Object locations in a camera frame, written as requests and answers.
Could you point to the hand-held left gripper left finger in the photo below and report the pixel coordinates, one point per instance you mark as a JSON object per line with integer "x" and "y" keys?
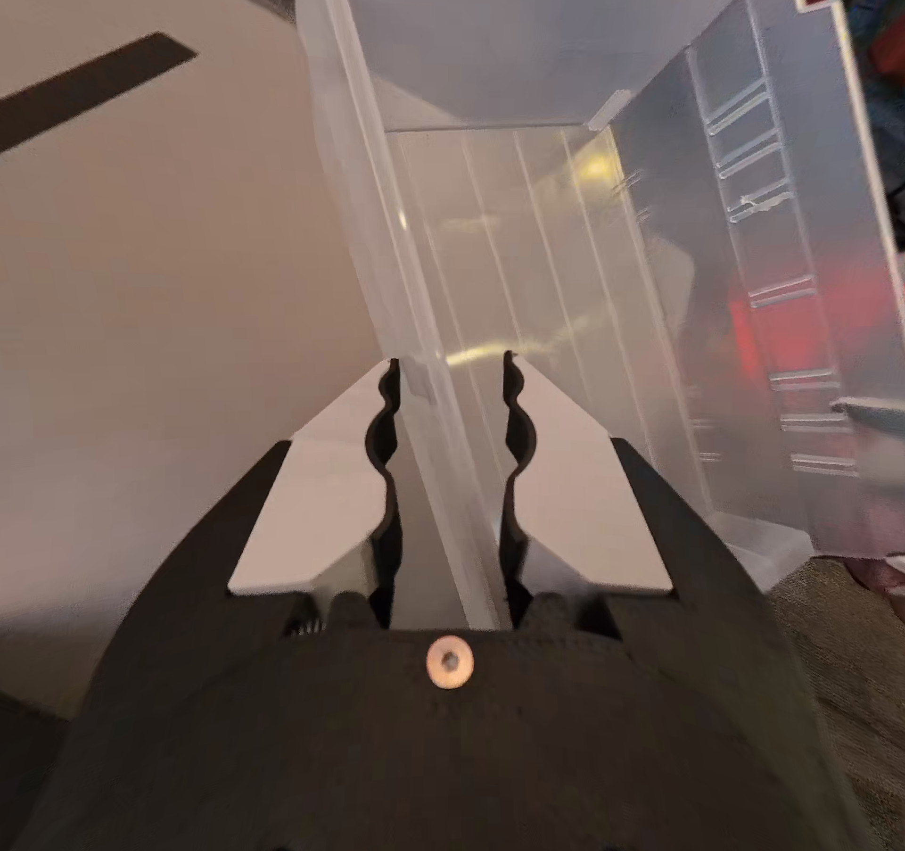
{"x": 311, "y": 511}

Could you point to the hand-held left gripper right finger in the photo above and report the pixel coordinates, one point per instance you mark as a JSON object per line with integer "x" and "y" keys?
{"x": 587, "y": 511}

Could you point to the large clear plastic bin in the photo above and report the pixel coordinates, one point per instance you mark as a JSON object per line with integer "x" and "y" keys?
{"x": 537, "y": 243}

